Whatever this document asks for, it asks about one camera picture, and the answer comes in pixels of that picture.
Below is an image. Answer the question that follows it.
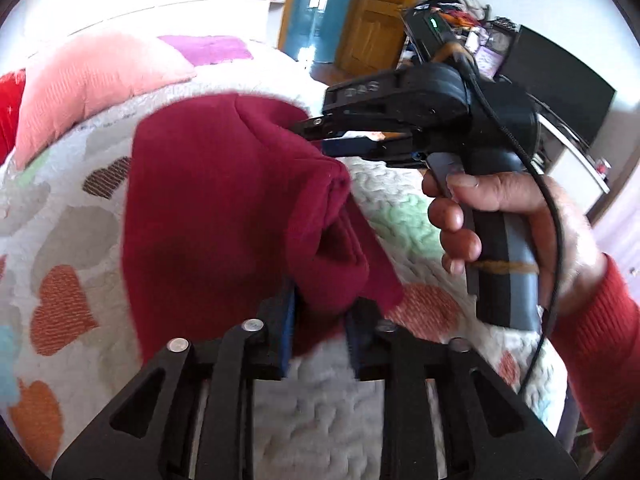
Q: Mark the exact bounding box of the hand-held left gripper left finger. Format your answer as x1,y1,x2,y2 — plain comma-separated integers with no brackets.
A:
52,295,301,480

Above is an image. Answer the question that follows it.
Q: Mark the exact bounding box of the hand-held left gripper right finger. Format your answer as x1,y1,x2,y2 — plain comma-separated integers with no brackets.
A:
345,300,576,480

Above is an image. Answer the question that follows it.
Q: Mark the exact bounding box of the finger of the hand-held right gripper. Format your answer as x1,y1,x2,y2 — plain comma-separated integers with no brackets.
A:
320,134,397,163
291,116,351,142

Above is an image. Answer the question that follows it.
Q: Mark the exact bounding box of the dark red sweater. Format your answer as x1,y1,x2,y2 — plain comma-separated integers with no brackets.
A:
121,91,405,366

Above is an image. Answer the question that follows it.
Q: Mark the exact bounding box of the person's right forearm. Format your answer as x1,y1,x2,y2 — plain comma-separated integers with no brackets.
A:
547,252,640,453

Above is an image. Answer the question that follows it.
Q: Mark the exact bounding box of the pile of clothes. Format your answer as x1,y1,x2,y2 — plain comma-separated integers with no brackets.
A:
430,0,493,25

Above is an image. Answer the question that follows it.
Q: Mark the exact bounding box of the person's right hand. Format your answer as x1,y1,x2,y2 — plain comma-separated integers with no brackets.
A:
421,169,608,314

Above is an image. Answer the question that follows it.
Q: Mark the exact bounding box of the pink clock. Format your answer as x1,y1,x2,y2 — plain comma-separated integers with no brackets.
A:
474,42,504,79

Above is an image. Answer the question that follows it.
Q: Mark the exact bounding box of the ornate dark clock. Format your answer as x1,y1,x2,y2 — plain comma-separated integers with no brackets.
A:
487,18,518,55

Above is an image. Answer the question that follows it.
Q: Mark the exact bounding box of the wooden door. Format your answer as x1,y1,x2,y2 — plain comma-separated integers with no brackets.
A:
335,0,430,77

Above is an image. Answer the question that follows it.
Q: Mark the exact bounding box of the black television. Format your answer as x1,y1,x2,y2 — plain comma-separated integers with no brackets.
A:
497,24,617,148

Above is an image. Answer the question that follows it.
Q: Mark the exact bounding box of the purple cloth patch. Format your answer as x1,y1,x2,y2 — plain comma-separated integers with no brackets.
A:
157,35,253,67

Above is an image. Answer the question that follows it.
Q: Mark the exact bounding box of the white television cabinet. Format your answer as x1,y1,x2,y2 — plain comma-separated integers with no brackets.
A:
537,110,616,226

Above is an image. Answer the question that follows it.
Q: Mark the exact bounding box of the pink pillow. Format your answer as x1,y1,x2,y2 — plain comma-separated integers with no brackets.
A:
14,32,197,168

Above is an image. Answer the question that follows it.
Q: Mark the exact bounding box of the quilted patchwork bedspread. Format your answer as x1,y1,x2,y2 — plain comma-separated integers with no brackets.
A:
0,42,571,480

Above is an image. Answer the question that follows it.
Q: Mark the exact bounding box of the red cushion with white marks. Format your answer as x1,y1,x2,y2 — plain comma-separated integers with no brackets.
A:
0,70,27,166

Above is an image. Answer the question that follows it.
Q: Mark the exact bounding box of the black cable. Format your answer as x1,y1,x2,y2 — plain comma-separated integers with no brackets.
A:
445,42,563,401

